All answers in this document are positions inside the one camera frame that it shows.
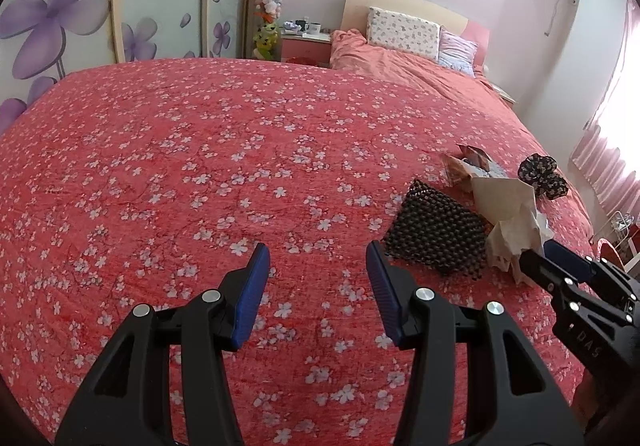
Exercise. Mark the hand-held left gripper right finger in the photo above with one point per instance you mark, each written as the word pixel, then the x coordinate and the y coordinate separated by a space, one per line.
pixel 385 286

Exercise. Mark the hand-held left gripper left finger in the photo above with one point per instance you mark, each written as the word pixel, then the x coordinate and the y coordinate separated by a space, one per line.
pixel 252 286

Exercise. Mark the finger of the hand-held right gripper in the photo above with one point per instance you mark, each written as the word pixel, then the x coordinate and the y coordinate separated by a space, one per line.
pixel 542 271
pixel 567 261

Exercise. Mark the orange plastic laundry basket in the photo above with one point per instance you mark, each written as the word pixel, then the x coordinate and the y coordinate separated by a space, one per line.
pixel 607 248

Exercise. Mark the black beaded mat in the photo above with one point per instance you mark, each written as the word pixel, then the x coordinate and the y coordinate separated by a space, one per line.
pixel 435 236

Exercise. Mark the black floral scrunchie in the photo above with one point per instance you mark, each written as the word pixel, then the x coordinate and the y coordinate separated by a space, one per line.
pixel 542 176

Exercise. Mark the red floral tablecloth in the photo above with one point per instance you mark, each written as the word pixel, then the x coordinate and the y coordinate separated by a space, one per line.
pixel 200 176

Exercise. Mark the brown snack packet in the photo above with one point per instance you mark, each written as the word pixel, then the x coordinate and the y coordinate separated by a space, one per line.
pixel 470 164

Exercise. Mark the pink curtain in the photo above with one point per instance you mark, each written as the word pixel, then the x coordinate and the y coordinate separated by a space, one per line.
pixel 615 126

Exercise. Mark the coral bed duvet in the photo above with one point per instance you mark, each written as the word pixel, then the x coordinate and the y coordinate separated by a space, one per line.
pixel 400 71

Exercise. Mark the pink striped pillow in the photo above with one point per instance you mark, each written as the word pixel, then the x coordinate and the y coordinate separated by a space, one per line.
pixel 457 51

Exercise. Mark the pink nightstand with mugs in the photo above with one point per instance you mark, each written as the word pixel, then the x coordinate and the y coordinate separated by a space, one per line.
pixel 305 46

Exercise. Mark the white floral pillow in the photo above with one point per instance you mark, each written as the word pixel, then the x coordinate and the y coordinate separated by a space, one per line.
pixel 402 31

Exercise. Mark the white mug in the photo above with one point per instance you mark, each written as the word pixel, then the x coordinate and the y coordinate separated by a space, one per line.
pixel 313 28

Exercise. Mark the dark mug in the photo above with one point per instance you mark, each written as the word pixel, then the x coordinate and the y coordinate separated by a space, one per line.
pixel 300 25

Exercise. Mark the clear tube of plush toys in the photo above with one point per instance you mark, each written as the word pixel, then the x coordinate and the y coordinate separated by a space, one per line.
pixel 270 11

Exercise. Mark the flower-print sliding wardrobe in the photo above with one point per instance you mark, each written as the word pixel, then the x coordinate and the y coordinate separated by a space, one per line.
pixel 75 11

